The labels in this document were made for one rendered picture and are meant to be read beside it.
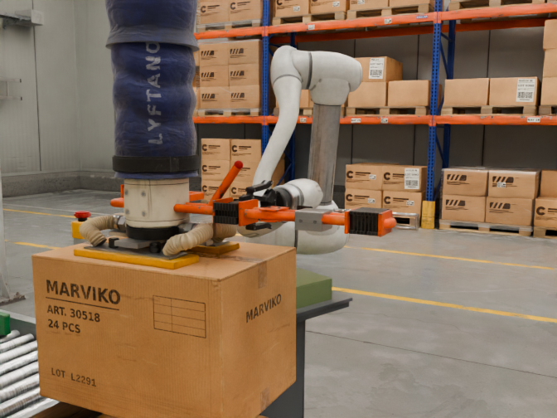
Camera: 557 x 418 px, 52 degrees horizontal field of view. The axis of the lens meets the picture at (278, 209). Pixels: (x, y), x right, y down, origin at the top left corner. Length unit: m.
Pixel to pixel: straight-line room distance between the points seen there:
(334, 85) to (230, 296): 0.98
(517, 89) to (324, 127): 6.42
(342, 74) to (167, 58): 0.77
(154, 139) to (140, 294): 0.38
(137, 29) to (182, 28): 0.11
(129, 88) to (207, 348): 0.66
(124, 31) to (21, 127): 11.52
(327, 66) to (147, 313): 1.07
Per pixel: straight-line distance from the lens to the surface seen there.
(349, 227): 1.27
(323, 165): 2.12
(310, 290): 2.14
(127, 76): 1.50
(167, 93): 1.48
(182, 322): 1.38
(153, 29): 1.49
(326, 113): 2.08
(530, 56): 9.71
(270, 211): 1.35
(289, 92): 1.95
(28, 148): 13.08
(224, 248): 1.55
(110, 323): 1.53
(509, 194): 8.34
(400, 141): 9.99
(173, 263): 1.39
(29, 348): 2.50
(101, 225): 1.67
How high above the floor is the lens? 1.39
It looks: 8 degrees down
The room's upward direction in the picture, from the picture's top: 1 degrees clockwise
